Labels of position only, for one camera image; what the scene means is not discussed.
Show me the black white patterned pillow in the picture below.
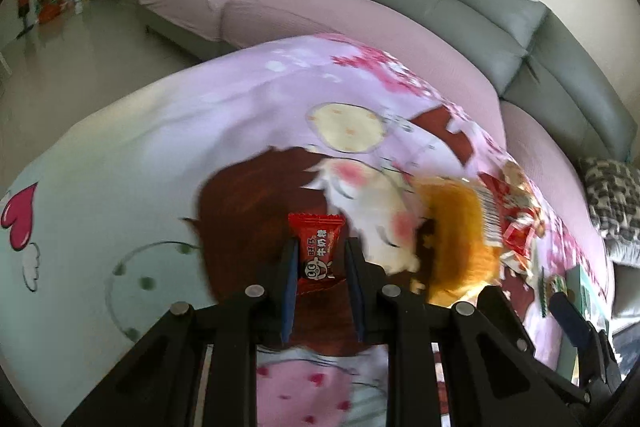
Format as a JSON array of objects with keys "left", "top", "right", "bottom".
[{"left": 577, "top": 156, "right": 640, "bottom": 240}]

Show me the red basket with greenery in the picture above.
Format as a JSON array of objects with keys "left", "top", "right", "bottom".
[{"left": 35, "top": 0, "right": 91, "bottom": 25}]

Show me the printed cartoon blanket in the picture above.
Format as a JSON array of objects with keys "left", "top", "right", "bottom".
[{"left": 0, "top": 34, "right": 616, "bottom": 427}]

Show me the yellow cake clear packet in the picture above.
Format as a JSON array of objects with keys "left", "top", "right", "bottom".
[{"left": 410, "top": 177, "right": 506, "bottom": 308}]

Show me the small red candy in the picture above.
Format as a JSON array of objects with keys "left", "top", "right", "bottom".
[{"left": 287, "top": 213, "right": 347, "bottom": 295}]

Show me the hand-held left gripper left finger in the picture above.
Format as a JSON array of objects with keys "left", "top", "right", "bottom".
[{"left": 62, "top": 237, "right": 299, "bottom": 427}]

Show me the round cake green label packet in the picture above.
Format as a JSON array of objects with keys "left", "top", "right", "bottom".
[{"left": 539, "top": 266, "right": 571, "bottom": 319}]

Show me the red crinkled snack packet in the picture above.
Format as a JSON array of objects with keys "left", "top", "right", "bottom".
[{"left": 480, "top": 162, "right": 548, "bottom": 275}]

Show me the pink sofa seat cover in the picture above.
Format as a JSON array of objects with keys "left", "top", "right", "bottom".
[{"left": 137, "top": 0, "right": 608, "bottom": 268}]

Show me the grey leather sofa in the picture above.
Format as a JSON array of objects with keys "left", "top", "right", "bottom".
[{"left": 132, "top": 0, "right": 640, "bottom": 343}]

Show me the teal rimmed white tray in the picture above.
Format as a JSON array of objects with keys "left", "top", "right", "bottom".
[{"left": 556, "top": 263, "right": 618, "bottom": 380}]

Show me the plain grey pillow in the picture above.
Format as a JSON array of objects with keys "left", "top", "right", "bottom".
[{"left": 602, "top": 227, "right": 640, "bottom": 265}]

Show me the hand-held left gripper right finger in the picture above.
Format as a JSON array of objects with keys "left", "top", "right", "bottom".
[{"left": 344, "top": 237, "right": 601, "bottom": 427}]

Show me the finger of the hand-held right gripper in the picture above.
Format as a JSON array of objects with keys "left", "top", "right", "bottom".
[{"left": 549, "top": 293, "right": 596, "bottom": 350}]

